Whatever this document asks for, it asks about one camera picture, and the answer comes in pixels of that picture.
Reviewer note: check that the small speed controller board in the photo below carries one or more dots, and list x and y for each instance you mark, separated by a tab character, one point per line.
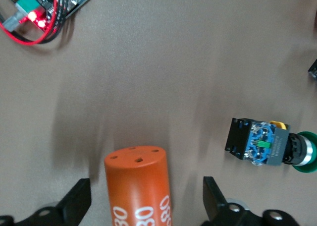
27	3

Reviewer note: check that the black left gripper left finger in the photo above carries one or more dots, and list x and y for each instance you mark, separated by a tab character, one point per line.
71	206

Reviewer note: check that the yellow push button switch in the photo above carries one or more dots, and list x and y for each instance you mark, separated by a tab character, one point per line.
314	71

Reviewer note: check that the orange 4680 battery cylinder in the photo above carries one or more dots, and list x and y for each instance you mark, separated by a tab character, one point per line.
136	186

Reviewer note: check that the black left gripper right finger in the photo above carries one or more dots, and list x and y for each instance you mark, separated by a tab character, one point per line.
215	203

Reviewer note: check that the green push button switch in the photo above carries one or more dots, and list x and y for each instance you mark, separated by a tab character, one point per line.
262	144

